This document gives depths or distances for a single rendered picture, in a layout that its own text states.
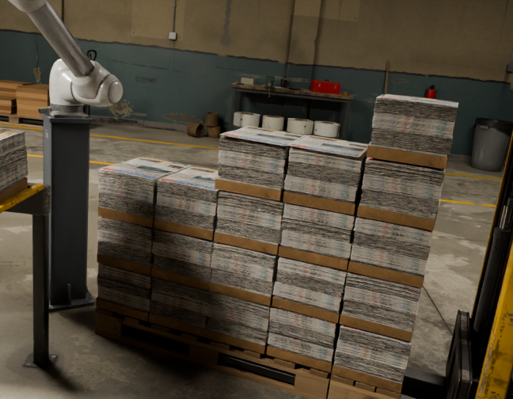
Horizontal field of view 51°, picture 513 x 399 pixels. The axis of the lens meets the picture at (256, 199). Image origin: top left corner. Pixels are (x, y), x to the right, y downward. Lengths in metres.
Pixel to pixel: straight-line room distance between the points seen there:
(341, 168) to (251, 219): 0.44
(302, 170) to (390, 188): 0.34
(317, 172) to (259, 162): 0.24
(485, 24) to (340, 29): 2.21
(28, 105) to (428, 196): 7.24
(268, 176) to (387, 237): 0.52
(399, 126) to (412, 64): 7.11
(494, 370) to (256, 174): 1.11
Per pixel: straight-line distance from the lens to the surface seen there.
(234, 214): 2.27
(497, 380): 2.11
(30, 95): 8.65
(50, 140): 2.83
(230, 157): 2.22
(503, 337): 2.04
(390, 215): 2.10
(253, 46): 8.92
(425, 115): 2.05
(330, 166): 2.10
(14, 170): 2.15
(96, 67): 2.65
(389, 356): 2.32
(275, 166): 2.17
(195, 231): 2.36
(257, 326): 2.40
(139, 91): 9.21
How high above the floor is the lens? 1.41
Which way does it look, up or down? 15 degrees down
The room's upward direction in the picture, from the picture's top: 6 degrees clockwise
